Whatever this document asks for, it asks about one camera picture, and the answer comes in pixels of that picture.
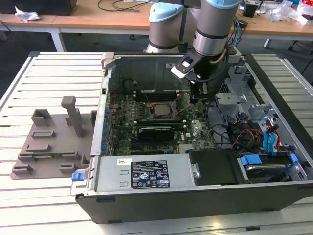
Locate wooden desk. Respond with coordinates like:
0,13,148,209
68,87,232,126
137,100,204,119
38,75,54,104
229,0,313,48
51,0,152,36
0,12,67,52

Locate green motherboard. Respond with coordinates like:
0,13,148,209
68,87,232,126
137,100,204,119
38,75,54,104
107,90,218,156

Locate hard disk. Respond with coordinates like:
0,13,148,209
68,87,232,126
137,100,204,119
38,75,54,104
244,164,287,183

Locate silver metal drive cage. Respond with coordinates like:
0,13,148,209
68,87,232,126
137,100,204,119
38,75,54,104
215,66,277,128

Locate black cable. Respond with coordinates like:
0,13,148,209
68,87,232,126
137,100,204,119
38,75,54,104
205,97,235,150

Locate black plastic shroud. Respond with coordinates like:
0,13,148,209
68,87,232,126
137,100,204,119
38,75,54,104
189,149,242,186

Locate red and yellow wire bundle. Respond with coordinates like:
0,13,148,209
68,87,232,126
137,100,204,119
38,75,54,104
232,128,266,149

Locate blue flat wire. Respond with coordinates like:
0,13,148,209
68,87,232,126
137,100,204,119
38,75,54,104
263,126,280,157

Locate black CPU socket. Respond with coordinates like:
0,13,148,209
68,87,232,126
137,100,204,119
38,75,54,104
148,101,178,120

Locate grey parts rack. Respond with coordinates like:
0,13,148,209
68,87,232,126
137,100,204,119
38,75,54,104
9,95,98,181

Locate beige cable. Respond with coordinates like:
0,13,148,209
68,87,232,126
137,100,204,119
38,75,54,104
210,46,228,65

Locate small black box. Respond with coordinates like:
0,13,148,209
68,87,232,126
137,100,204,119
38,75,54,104
244,1,260,18

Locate silver power supply with label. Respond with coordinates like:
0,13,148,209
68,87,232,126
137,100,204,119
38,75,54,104
94,155,191,191

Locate clear plastic bags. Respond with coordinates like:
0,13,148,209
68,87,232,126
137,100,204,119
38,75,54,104
265,1,304,23

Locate crumpled white paper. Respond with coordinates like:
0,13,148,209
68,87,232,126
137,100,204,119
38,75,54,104
14,6,42,22

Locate wide blue carrier clip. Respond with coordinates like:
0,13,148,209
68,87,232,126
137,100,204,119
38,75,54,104
241,154,262,168

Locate metal socket cover frame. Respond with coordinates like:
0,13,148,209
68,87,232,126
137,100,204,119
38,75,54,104
171,93,191,116

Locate silver chipset heatsink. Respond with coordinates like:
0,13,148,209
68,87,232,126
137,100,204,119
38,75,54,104
178,143,194,154

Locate black RAM slot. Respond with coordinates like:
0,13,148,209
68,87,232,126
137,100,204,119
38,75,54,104
134,122,184,129
135,89,178,96
134,118,183,124
135,94,178,101

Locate white box with red print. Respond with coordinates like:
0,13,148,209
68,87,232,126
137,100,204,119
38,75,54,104
298,0,313,25

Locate large black case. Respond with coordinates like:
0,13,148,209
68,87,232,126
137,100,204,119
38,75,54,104
0,0,78,16

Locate black and grey PC case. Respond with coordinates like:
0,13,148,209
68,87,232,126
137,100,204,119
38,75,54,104
70,52,313,225

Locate blue cable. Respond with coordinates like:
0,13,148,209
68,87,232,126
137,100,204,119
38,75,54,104
232,18,246,48

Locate black graphics card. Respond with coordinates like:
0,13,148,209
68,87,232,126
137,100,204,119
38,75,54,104
138,125,176,142

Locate silver CPU plate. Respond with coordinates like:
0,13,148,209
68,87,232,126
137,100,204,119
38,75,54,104
154,104,172,116

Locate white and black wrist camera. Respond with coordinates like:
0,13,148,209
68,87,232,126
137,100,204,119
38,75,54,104
170,55,197,79

